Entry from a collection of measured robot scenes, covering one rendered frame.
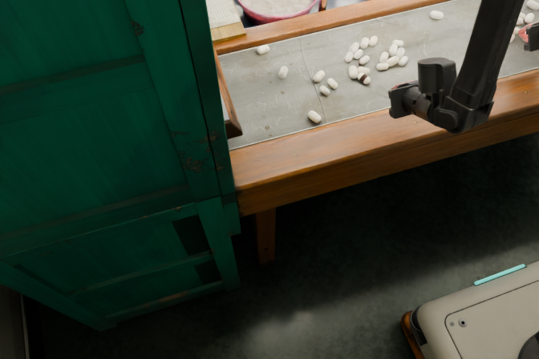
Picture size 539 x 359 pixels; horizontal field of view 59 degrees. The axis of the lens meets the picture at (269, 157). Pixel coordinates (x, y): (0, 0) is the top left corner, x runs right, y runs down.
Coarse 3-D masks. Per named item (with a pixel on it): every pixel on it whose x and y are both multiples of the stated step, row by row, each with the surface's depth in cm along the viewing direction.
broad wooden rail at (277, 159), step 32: (512, 96) 122; (320, 128) 119; (352, 128) 118; (384, 128) 118; (416, 128) 118; (480, 128) 123; (512, 128) 130; (256, 160) 113; (288, 160) 113; (320, 160) 113; (352, 160) 115; (384, 160) 122; (416, 160) 129; (256, 192) 115; (288, 192) 121; (320, 192) 127
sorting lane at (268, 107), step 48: (480, 0) 142; (528, 0) 142; (288, 48) 133; (336, 48) 133; (384, 48) 133; (432, 48) 133; (240, 96) 125; (288, 96) 125; (336, 96) 125; (384, 96) 125; (240, 144) 118
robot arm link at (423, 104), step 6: (420, 96) 97; (426, 96) 95; (432, 96) 92; (438, 96) 92; (420, 102) 96; (426, 102) 94; (432, 102) 92; (438, 102) 92; (420, 108) 95; (426, 108) 93; (432, 108) 93; (420, 114) 96; (426, 114) 94; (432, 114) 93; (426, 120) 96; (432, 120) 94
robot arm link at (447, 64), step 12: (420, 60) 94; (432, 60) 92; (444, 60) 91; (420, 72) 92; (432, 72) 90; (444, 72) 89; (420, 84) 93; (432, 84) 91; (444, 84) 89; (444, 96) 90; (444, 120) 88; (456, 120) 86
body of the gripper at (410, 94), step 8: (400, 88) 102; (408, 88) 102; (416, 88) 101; (392, 96) 102; (400, 96) 102; (408, 96) 100; (416, 96) 98; (392, 104) 102; (400, 104) 103; (408, 104) 100; (392, 112) 103; (400, 112) 103; (408, 112) 104
